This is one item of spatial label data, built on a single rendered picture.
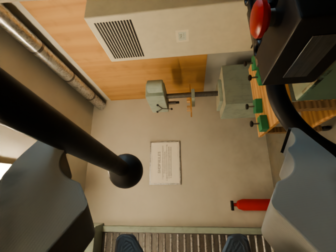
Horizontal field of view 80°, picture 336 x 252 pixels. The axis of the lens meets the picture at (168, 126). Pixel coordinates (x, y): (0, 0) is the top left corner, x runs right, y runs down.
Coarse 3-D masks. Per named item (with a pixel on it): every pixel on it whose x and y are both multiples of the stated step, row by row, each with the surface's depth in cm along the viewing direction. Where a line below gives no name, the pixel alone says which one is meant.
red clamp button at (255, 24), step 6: (258, 0) 16; (264, 0) 15; (252, 6) 17; (258, 6) 16; (264, 6) 15; (252, 12) 17; (258, 12) 16; (264, 12) 15; (270, 12) 16; (252, 18) 17; (258, 18) 16; (264, 18) 15; (252, 24) 17; (258, 24) 16; (264, 24) 16; (252, 30) 17; (258, 30) 16; (264, 30) 16; (258, 36) 17
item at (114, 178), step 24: (0, 72) 5; (0, 96) 5; (24, 96) 6; (0, 120) 6; (24, 120) 6; (48, 120) 7; (48, 144) 9; (72, 144) 9; (96, 144) 12; (120, 168) 17
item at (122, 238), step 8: (120, 240) 6; (128, 240) 6; (136, 240) 6; (232, 240) 6; (240, 240) 6; (120, 248) 5; (128, 248) 5; (136, 248) 5; (224, 248) 5; (232, 248) 5; (240, 248) 5; (248, 248) 5
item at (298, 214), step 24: (288, 144) 11; (312, 144) 10; (288, 168) 9; (312, 168) 8; (288, 192) 7; (312, 192) 7; (264, 216) 8; (288, 216) 6; (312, 216) 6; (288, 240) 6; (312, 240) 6
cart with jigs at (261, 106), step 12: (252, 60) 158; (252, 72) 175; (252, 84) 176; (252, 96) 177; (264, 96) 149; (264, 108) 150; (300, 108) 115; (312, 108) 114; (324, 108) 115; (264, 120) 145; (276, 120) 130; (312, 120) 150; (324, 120) 137; (264, 132) 154; (276, 132) 161
